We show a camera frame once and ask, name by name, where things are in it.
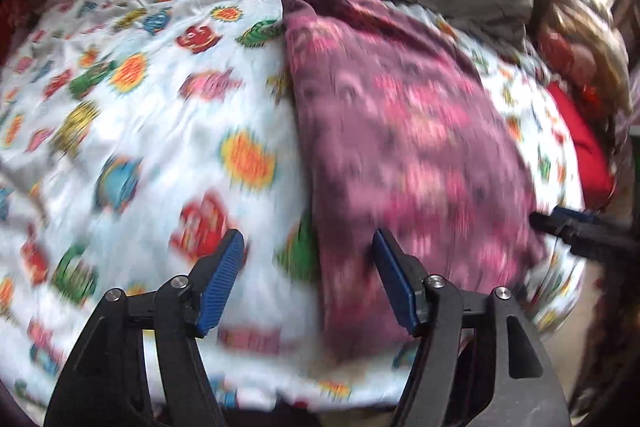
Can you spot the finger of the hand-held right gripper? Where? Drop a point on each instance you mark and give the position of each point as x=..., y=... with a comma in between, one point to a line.
x=600, y=242
x=580, y=214

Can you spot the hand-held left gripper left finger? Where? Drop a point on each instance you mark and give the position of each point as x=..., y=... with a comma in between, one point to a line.
x=220, y=277

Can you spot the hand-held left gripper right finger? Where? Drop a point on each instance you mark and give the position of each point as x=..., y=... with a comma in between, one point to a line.
x=395, y=277

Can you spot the purple floral garment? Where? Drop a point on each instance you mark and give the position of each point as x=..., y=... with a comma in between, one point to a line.
x=400, y=132

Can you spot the red cushion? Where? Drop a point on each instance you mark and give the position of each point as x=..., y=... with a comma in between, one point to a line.
x=585, y=147

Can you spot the white cartoon printed blanket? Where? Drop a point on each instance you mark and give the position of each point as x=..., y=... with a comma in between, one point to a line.
x=150, y=132

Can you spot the clear plastic bag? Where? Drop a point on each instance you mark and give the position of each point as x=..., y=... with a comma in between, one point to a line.
x=580, y=47

